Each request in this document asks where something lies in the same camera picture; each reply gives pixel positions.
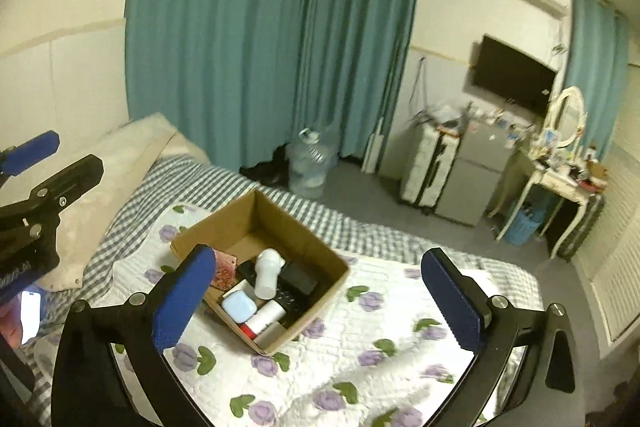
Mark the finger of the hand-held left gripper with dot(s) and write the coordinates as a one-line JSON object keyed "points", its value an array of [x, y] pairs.
{"points": [[70, 179], [30, 152]]}

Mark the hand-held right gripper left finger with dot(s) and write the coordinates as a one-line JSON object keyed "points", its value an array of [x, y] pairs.
{"points": [[182, 302]]}

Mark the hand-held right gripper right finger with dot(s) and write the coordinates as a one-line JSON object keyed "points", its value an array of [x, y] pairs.
{"points": [[452, 302]]}

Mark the light blue earbuds case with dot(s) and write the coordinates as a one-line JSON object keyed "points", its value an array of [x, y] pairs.
{"points": [[239, 307]]}

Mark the white bottle with red cap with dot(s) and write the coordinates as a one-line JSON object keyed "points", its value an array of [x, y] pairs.
{"points": [[265, 317]]}

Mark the white handheld device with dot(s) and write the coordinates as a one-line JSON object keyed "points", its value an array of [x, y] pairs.
{"points": [[267, 274]]}

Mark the black remote control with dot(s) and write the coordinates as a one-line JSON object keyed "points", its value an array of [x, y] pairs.
{"points": [[292, 302]]}

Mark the black power adapter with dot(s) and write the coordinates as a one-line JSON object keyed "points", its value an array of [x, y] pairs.
{"points": [[300, 279]]}

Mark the cardboard box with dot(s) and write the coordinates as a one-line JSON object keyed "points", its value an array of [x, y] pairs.
{"points": [[310, 314]]}

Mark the beige pillow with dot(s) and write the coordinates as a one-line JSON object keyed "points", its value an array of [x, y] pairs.
{"points": [[125, 167]]}

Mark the white padded headboard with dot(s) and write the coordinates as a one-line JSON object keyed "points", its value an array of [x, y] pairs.
{"points": [[75, 82]]}

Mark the blue waste bin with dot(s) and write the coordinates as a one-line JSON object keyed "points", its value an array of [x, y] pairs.
{"points": [[520, 227]]}

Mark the white floral quilt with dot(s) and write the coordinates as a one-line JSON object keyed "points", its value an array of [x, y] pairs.
{"points": [[350, 342]]}

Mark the grey checked bed sheet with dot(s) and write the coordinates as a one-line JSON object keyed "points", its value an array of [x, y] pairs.
{"points": [[200, 187]]}

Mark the grey refrigerator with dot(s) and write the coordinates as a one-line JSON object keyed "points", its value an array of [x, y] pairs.
{"points": [[475, 177]]}

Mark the white suitcase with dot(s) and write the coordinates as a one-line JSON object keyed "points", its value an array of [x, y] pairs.
{"points": [[422, 167]]}

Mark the black suitcase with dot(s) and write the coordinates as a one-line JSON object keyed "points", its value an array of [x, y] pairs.
{"points": [[580, 227]]}

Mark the dark cloth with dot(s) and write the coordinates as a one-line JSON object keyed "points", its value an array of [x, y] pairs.
{"points": [[270, 169]]}

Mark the white dressing table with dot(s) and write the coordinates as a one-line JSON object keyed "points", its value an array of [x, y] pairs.
{"points": [[555, 179]]}

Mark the white folded board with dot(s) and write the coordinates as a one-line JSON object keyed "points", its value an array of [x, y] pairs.
{"points": [[372, 149]]}

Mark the white louvred wardrobe doors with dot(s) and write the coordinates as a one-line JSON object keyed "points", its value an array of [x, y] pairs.
{"points": [[617, 247]]}

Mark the clear water jug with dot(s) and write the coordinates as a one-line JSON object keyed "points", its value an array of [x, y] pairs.
{"points": [[312, 167]]}

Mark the teal curtain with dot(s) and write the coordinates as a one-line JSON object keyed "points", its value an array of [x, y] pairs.
{"points": [[595, 57], [360, 32], [215, 32]]}

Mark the oval white-framed mirror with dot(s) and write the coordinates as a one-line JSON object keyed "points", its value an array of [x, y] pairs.
{"points": [[567, 114]]}

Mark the black wall television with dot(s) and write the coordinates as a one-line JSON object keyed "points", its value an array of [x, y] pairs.
{"points": [[512, 74]]}

